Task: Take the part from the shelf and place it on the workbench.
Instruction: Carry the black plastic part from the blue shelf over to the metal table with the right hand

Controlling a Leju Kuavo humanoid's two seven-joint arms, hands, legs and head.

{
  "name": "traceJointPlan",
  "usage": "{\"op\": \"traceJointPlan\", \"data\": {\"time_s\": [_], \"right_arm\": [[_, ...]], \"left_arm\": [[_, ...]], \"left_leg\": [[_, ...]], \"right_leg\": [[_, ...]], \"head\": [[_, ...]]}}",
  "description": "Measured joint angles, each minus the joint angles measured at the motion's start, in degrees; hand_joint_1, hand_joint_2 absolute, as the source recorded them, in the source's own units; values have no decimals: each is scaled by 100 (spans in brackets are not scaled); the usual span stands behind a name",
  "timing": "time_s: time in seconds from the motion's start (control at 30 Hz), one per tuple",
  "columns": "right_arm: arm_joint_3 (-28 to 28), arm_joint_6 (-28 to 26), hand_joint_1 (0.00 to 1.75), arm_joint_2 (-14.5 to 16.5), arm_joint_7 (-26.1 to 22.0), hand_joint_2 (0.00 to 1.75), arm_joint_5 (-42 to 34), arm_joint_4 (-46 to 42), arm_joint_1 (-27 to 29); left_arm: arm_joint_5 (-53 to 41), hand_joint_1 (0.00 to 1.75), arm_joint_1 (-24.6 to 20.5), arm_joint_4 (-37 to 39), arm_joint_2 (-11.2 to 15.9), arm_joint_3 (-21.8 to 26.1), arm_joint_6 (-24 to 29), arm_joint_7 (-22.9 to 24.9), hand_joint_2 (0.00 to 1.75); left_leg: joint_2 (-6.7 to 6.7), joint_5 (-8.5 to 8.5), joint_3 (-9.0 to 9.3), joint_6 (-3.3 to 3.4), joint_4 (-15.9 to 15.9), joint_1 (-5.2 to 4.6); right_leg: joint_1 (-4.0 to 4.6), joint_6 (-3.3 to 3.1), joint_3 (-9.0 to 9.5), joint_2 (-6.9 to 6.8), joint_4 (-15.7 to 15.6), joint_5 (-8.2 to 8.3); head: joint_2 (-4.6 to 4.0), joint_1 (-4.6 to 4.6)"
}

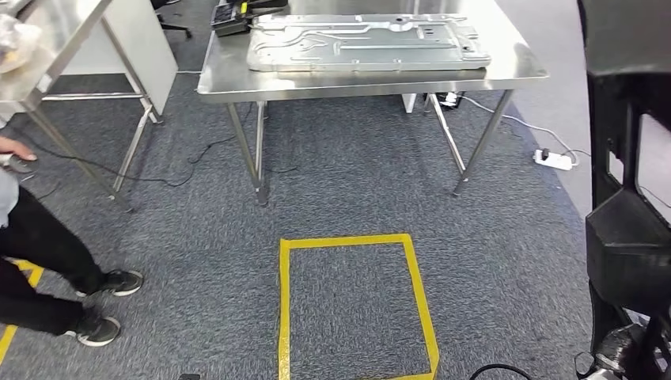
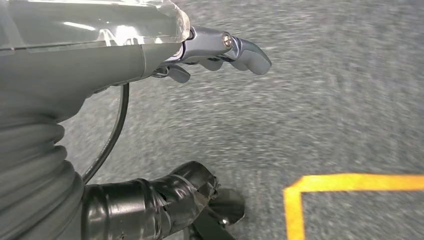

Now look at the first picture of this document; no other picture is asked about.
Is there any yellow floor tape square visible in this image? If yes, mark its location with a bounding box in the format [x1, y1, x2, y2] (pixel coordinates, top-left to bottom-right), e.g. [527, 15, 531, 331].
[278, 233, 442, 380]
[0, 258, 46, 367]

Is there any black plastic car part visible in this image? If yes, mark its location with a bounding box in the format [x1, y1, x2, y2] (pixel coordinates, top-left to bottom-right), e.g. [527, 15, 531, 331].
[576, 0, 671, 380]

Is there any black floor cable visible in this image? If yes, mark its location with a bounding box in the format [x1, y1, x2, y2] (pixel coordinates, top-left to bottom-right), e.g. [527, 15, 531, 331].
[21, 133, 248, 188]

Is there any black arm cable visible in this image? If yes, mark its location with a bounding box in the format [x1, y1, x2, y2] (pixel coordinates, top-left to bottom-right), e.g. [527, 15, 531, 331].
[468, 363, 535, 380]

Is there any black office chair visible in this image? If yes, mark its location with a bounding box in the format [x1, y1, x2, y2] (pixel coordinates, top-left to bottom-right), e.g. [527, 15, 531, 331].
[149, 0, 194, 40]

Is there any white power strip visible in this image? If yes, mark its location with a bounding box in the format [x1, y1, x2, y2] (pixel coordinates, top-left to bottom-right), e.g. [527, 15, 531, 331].
[532, 147, 574, 173]

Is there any person's hand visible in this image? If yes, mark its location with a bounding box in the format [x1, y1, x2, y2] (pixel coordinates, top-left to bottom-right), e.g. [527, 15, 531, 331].
[0, 136, 39, 162]

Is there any person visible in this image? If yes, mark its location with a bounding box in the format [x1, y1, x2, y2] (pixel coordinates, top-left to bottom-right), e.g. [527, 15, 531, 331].
[0, 117, 145, 348]

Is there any clear plastic bag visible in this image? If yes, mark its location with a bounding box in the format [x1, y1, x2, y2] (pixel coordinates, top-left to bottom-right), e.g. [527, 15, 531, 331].
[0, 13, 44, 74]

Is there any dark grey handheld controller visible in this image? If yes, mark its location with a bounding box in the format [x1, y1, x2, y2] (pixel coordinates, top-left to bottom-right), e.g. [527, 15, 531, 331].
[0, 153, 39, 175]

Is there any stainless steel side table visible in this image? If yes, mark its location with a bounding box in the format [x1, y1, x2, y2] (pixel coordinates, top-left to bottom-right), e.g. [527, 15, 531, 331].
[0, 0, 165, 214]

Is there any stainless steel workbench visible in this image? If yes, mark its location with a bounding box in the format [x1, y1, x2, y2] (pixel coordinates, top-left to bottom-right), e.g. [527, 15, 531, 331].
[196, 0, 551, 207]

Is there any white board panel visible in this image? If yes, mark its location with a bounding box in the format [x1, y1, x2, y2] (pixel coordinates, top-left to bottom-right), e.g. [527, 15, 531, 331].
[62, 0, 180, 116]

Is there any black tool with yellow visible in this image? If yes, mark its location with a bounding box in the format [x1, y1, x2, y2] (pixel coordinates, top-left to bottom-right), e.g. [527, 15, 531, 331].
[209, 0, 290, 38]

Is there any white power cable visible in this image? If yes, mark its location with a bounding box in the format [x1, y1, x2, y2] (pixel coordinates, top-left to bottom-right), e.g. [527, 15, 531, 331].
[454, 93, 593, 169]

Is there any stamped sheet metal panel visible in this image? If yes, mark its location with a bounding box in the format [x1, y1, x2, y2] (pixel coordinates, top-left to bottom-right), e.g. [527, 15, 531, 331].
[245, 13, 493, 74]

